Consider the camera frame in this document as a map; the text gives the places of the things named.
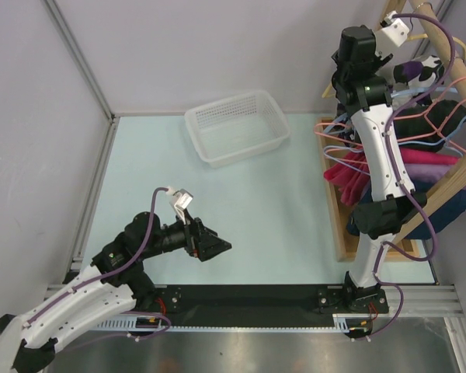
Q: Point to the wooden clothes rack frame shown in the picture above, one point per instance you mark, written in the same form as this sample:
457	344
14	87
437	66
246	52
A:
346	244

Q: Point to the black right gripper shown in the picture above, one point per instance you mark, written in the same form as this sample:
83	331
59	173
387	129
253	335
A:
380	61

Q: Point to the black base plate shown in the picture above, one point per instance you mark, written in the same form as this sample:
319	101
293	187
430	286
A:
265	305

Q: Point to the aluminium corner post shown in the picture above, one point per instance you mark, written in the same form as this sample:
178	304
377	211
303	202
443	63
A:
60	23

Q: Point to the white cable duct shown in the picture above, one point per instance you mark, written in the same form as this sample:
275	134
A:
134	324

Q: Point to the dark blue denim garment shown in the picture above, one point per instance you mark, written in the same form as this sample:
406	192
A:
440	219

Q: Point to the black garment on hanger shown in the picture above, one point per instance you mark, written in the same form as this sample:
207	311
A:
417	129

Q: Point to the purple camouflage trousers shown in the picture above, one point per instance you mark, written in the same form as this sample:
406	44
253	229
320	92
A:
420	72

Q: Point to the pink garment on hanger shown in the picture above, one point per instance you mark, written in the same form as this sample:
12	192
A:
353	180

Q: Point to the pink wire hanger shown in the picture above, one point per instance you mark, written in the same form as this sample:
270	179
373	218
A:
336	133
343	155

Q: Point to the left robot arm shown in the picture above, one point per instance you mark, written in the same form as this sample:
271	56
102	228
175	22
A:
113	283

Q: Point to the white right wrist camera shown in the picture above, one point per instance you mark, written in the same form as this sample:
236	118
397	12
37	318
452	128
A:
392	34

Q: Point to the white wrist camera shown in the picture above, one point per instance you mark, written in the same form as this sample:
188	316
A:
392	34
179	200

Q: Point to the white plastic basket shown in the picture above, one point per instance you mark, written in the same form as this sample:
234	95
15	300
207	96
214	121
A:
236	128

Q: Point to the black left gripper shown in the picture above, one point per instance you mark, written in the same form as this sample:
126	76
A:
203	242

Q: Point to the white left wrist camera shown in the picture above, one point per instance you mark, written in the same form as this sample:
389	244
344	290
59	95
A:
179	200

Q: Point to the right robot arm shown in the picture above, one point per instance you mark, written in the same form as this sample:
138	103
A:
367	99

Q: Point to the lilac garment on hanger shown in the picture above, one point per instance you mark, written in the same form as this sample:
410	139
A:
426	173

